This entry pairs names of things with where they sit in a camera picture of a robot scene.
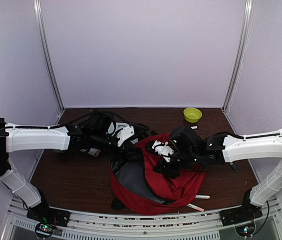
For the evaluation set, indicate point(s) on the left aluminium frame post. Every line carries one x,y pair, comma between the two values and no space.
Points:
46,53

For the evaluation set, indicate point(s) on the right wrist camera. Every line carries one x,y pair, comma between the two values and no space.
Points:
159,148

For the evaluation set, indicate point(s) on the grey book with black logo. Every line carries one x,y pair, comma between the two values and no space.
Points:
116,127

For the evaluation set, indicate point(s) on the yellow-green plastic bowl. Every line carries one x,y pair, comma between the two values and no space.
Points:
192,115

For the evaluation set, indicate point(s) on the white floral book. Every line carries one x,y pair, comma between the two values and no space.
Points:
92,151

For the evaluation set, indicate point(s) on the pink-capped white marker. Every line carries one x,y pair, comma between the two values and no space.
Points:
195,207

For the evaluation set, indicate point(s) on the yellow-capped white marker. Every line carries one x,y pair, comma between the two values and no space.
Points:
199,196

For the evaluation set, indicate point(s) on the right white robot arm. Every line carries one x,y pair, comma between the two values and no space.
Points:
224,147

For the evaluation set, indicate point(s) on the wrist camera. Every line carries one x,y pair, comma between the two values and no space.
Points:
124,134
159,148

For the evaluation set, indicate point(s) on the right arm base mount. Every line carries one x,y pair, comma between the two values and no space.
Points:
243,217

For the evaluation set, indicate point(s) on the teal-capped white marker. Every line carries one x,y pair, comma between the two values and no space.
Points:
232,166

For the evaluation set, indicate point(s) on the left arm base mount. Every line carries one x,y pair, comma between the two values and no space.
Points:
48,218

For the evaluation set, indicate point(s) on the right aluminium frame post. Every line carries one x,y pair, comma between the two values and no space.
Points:
242,46

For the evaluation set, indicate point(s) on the aluminium frame post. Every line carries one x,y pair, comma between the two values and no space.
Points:
46,53
242,46

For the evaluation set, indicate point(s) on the red backpack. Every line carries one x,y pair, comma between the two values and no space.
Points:
137,187

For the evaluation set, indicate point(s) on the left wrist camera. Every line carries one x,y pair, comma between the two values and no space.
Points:
124,134

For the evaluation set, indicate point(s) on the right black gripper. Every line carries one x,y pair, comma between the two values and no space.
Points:
166,170

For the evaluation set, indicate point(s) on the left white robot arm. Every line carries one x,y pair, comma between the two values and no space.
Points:
66,137

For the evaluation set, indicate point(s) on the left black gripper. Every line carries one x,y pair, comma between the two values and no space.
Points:
128,148

